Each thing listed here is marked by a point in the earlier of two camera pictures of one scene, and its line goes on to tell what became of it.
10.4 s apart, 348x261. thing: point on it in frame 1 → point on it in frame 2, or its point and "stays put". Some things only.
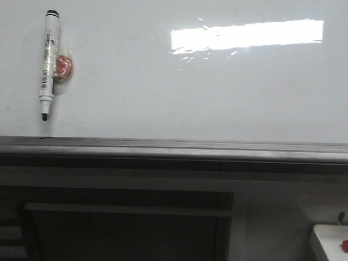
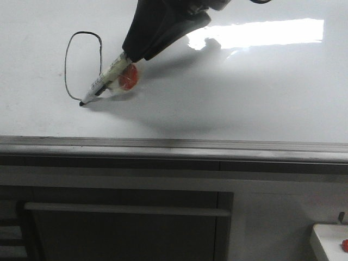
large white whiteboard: x=255 y=70 stays put
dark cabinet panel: x=73 y=223 stays put
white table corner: x=331 y=236 stays put
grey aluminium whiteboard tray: x=54 y=155 stays put
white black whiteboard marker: x=49 y=61 → x=103 y=81
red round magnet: x=64 y=66 → x=129 y=77
